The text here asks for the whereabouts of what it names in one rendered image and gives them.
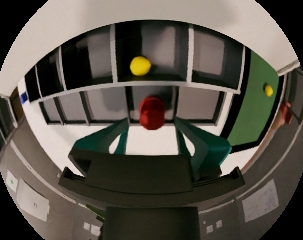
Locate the large white panel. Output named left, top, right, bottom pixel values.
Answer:
left=0, top=0, right=300, bottom=127

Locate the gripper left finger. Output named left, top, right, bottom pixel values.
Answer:
left=72, top=117, right=129, bottom=154

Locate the yellow ball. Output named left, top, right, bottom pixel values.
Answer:
left=265, top=85, right=272, bottom=96
left=130, top=56, right=151, bottom=76

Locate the red plug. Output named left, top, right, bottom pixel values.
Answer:
left=139, top=96, right=166, bottom=131

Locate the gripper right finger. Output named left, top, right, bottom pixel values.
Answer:
left=175, top=117, right=232, bottom=176

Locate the blue plug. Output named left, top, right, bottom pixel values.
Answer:
left=20, top=90, right=28, bottom=105

